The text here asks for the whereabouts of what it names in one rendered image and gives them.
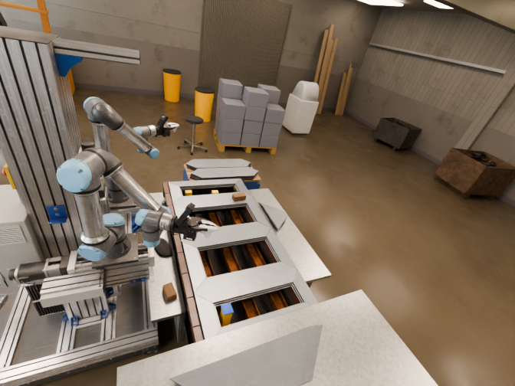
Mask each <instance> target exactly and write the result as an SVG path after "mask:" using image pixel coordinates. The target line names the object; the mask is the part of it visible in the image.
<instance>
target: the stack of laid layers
mask: <svg viewBox="0 0 515 386"><path fill-rule="evenodd" d="M230 187H235V190H236V192H240V191H239V189H238V186H237V185H236V184H223V185H196V186H182V187H180V191H181V193H182V190H194V189H206V188H230ZM182 196H183V195H182ZM243 207H246V209H247V210H248V213H249V215H250V216H251V218H252V220H253V221H254V222H258V221H257V219H256V218H255V216H254V215H253V213H252V211H251V209H250V208H249V206H248V204H247V203H244V204H229V205H220V206H212V207H203V208H195V209H194V211H193V212H199V211H214V210H221V209H229V208H243ZM260 241H265V243H266V245H267V246H268V248H269V250H270V251H271V253H272V255H273V257H274V259H275V260H276V262H277V263H278V262H281V261H280V259H279V257H278V256H277V254H276V252H275V251H274V248H273V247H272V246H271V243H270V242H269V240H268V239H267V236H266V237H258V238H253V239H247V240H239V241H234V242H229V243H224V244H216V245H210V246H205V247H197V249H198V254H199V257H200V260H201V263H202V259H201V256H200V253H199V252H201V251H206V250H214V249H219V248H224V247H233V246H238V245H242V244H251V243H255V242H260ZM181 242H182V241H181ZM182 249H183V252H184V255H185V251H184V248H183V244H182ZM185 262H186V265H187V269H188V272H189V268H188V264H187V261H186V258H185ZM202 268H203V270H204V274H205V269H204V267H203V263H202ZM205 278H207V276H206V274H205ZM189 279H190V282H191V285H192V281H191V277H190V274H189ZM290 287H291V289H292V290H293V292H294V294H295V296H296V297H297V299H298V301H299V303H298V304H300V303H304V301H303V299H302V297H301V295H300V294H299V292H298V290H297V288H296V287H295V285H294V282H292V283H287V284H284V285H280V286H276V287H272V288H269V289H263V290H260V291H257V292H254V293H249V294H245V295H242V296H237V297H234V298H230V299H225V300H222V301H219V302H216V303H213V306H214V308H215V313H216V316H217V319H218V324H219V327H220V328H223V327H221V324H220V322H219V318H218V314H217V311H216V307H219V306H221V305H224V304H227V303H236V302H239V301H242V300H245V299H250V298H253V297H256V296H261V295H264V294H268V293H272V292H276V291H278V290H284V289H287V288H290ZM192 292H193V295H194V299H195V294H194V290H193V287H192ZM195 304H196V309H197V312H198V307H197V303H196V300H195ZM198 318H199V321H200V325H201V329H202V324H201V320H200V317H199V313H198ZM202 335H203V339H204V340H205V337H204V333H203V330H202Z"/></svg>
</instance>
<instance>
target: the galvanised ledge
mask: <svg viewBox="0 0 515 386"><path fill-rule="evenodd" d="M149 194H150V195H151V196H152V197H153V198H154V199H155V201H156V202H157V203H159V204H161V205H164V206H165V202H164V198H163V193H162V192H160V193H149ZM160 237H161V238H164V239H165V240H166V241H167V242H168V243H169V246H170V247H171V250H172V255H169V256H163V255H161V254H159V253H158V251H157V250H156V247H154V248H153V249H154V257H155V266H154V267H153V272H154V278H155V282H154V283H150V278H149V280H148V287H149V304H150V314H151V323H154V322H160V321H163V320H166V319H171V318H174V317H177V316H183V315H185V305H184V300H183V296H182V289H181V285H180V281H179V273H178V269H177V265H176V261H175V254H174V250H173V245H172V238H171V234H170V231H165V230H163V232H162V234H161V236H160ZM171 282H172V285H173V286H174V288H175V291H176V293H177V298H176V299H174V300H171V301H169V302H167V300H166V297H165V294H164V292H163V290H162V286H163V285H165V284H167V283H171Z"/></svg>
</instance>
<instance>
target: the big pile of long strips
mask: <svg viewBox="0 0 515 386"><path fill-rule="evenodd" d="M186 167H187V168H188V169H191V170H192V171H194V172H193V173H191V175H190V177H189V178H191V179H193V180H196V181H199V180H215V179H231V178H240V179H241V180H242V181H244V180H252V179H253V178H254V177H255V176H256V175H257V173H258V170H255V169H252V168H251V163H250V162H248V161H245V160H243V159H193V160H191V161H189V162H187V163H186Z"/></svg>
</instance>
